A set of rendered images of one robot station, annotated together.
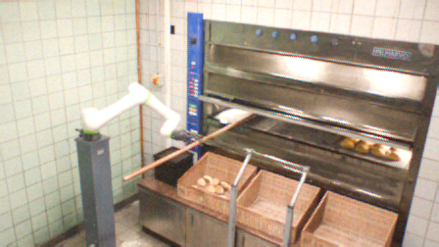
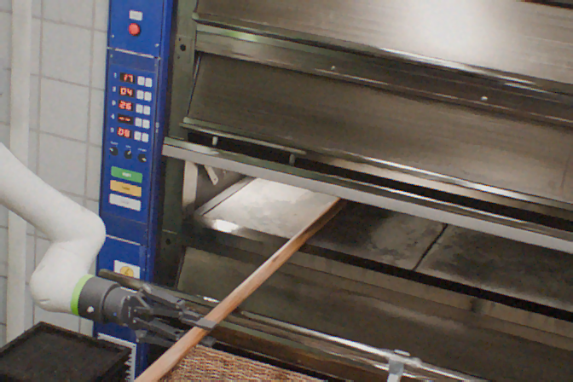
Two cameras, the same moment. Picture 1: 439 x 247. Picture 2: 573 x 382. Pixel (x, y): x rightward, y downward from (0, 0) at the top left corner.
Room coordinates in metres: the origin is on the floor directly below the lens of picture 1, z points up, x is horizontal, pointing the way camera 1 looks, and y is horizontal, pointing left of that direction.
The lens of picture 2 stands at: (1.05, 0.51, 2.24)
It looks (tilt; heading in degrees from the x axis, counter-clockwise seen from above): 20 degrees down; 345
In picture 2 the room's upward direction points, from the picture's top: 7 degrees clockwise
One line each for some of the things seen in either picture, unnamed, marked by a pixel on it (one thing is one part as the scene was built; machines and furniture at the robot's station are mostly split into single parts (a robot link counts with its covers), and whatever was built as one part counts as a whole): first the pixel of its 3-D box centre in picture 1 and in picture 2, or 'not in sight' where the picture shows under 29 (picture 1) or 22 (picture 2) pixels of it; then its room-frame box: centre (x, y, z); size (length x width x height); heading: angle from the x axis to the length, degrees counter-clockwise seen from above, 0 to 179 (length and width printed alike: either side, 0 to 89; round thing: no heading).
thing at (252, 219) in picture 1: (275, 204); not in sight; (2.85, -0.51, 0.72); 0.56 x 0.49 x 0.28; 56
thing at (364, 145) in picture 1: (378, 139); not in sight; (3.11, -1.37, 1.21); 0.61 x 0.48 x 0.06; 145
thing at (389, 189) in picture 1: (291, 159); (513, 369); (3.08, -0.64, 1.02); 1.79 x 0.11 x 0.19; 55
